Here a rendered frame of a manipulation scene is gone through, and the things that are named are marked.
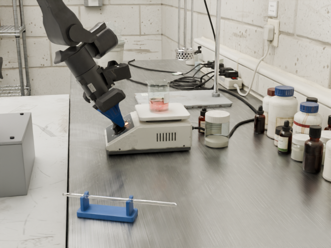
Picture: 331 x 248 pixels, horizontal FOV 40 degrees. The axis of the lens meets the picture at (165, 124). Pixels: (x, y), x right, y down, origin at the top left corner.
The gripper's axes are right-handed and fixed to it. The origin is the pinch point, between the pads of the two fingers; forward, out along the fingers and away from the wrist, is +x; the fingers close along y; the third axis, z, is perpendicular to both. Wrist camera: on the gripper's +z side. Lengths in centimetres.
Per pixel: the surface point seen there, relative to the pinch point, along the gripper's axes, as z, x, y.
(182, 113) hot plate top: 12.7, 8.0, -5.2
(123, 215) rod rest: -12.4, 6.0, -32.7
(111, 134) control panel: -3.1, 4.1, 1.4
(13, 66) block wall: -11, -3, 252
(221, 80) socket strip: 49, 29, 55
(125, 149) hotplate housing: -2.8, 7.4, -3.9
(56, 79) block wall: 10, 22, 248
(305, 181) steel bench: 20.6, 25.7, -30.5
